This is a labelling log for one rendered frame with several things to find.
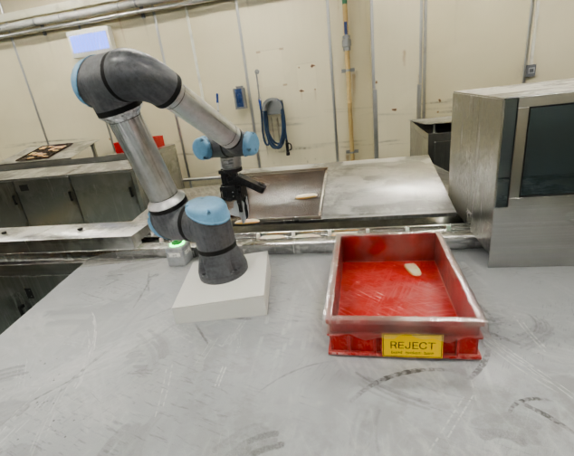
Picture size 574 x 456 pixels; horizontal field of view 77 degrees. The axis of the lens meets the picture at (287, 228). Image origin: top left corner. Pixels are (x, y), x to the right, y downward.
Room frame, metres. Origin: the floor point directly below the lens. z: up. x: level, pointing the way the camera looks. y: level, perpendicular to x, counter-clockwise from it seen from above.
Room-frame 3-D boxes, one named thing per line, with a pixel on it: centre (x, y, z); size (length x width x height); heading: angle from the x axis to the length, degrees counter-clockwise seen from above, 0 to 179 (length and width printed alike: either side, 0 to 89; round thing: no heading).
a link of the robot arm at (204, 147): (1.25, 0.21, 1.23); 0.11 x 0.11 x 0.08; 59
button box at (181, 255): (1.27, 0.41, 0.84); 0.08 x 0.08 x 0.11; 77
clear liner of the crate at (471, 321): (0.84, -0.26, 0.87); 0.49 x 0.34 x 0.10; 167
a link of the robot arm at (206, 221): (1.01, 0.22, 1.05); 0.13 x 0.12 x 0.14; 59
